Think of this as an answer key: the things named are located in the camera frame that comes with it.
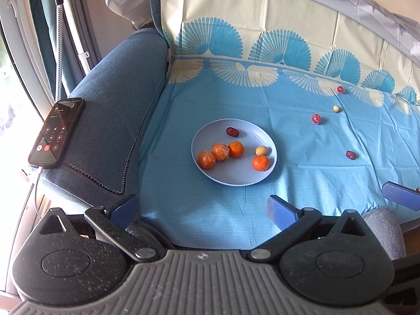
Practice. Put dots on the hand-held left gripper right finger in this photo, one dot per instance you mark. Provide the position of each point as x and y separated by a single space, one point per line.
279 211

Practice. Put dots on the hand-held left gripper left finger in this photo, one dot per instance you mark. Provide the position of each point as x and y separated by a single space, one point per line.
126 211

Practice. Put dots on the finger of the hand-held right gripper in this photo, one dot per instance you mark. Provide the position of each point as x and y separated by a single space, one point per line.
402 195

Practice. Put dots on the bare orange mandarin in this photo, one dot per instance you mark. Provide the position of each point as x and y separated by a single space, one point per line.
236 149
260 162

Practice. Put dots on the light purple plate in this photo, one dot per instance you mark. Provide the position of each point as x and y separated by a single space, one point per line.
234 167

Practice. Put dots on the plastic-wrapped orange mandarin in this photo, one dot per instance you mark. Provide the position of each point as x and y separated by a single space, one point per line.
206 159
220 152

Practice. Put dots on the dark red date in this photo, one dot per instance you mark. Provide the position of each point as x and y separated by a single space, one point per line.
350 154
232 132

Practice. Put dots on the grey fleece fabric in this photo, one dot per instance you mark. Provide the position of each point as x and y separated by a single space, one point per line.
384 233

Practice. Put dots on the plastic-wrapped red date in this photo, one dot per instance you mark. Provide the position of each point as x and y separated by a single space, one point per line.
316 119

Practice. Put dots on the black smartphone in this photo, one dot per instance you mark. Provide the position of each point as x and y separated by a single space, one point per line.
55 131

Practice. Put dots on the blue sofa armrest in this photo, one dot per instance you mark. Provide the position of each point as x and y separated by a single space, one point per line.
115 105

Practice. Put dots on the blue fan-print sheet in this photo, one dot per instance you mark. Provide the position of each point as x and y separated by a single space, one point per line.
262 88

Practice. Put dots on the teal curtain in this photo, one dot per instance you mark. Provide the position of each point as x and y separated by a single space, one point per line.
42 29

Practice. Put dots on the translucent plastic bag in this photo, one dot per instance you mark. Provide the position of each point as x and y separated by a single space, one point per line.
129 3

